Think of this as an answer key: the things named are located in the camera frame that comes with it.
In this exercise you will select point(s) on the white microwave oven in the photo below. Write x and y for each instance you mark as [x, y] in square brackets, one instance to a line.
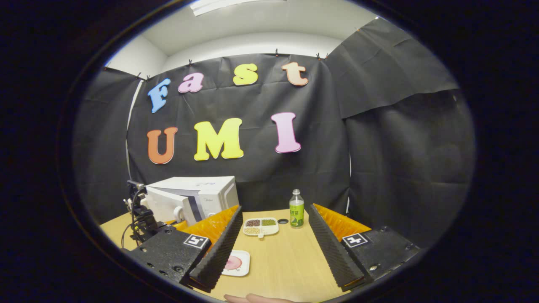
[210, 195]

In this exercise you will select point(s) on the green drink bottle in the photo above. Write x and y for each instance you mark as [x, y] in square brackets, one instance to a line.
[296, 212]

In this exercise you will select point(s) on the white plate with ham slice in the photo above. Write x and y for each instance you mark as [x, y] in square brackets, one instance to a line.
[237, 263]

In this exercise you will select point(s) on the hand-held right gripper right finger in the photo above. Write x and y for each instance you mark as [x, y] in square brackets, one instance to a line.
[330, 252]

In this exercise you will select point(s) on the large ceiling light panel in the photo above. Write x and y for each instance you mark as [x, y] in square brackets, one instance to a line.
[227, 5]

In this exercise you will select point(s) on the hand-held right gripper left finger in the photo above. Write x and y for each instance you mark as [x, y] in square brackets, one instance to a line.
[221, 252]

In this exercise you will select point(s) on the white divided dish of beans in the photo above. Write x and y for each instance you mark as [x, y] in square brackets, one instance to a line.
[261, 226]

